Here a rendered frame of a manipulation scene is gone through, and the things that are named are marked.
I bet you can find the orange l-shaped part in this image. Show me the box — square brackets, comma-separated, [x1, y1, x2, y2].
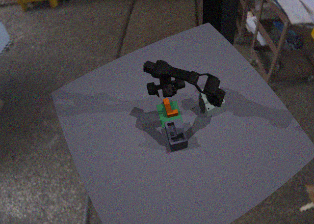
[163, 98, 179, 118]

